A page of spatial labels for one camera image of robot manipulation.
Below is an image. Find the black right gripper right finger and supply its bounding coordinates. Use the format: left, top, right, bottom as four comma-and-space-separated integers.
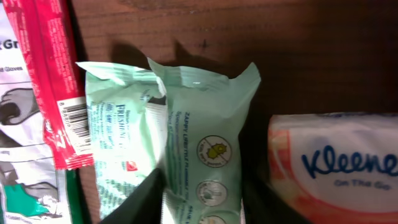
242, 177, 310, 224

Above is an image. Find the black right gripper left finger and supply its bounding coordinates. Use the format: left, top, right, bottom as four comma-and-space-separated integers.
100, 168, 165, 224

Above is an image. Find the orange Kleenex tissue pack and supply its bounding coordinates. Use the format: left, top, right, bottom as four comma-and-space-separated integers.
268, 113, 397, 223

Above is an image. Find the mint green wipes pack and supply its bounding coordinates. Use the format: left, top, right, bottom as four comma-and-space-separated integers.
80, 61, 261, 224

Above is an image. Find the green 3M gloves pack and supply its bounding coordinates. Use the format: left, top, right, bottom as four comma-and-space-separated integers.
1, 9, 84, 224

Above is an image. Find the red Nestle sachet stick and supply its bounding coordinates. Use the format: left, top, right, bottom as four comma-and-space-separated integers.
3, 0, 94, 170

